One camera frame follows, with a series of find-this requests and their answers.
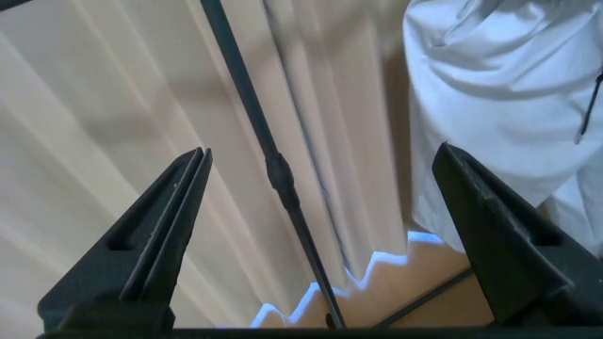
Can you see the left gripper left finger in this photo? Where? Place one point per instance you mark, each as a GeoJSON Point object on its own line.
{"type": "Point", "coordinates": [94, 278]}

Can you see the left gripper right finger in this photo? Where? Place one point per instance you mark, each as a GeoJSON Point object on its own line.
{"type": "Point", "coordinates": [527, 278]}

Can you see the pale grey shorts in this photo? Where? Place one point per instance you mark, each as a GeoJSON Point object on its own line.
{"type": "Point", "coordinates": [494, 94]}

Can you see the black clothes rack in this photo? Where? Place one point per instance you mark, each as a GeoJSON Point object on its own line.
{"type": "Point", "coordinates": [278, 174]}

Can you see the beige curtain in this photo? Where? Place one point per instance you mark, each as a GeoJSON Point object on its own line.
{"type": "Point", "coordinates": [94, 117]}

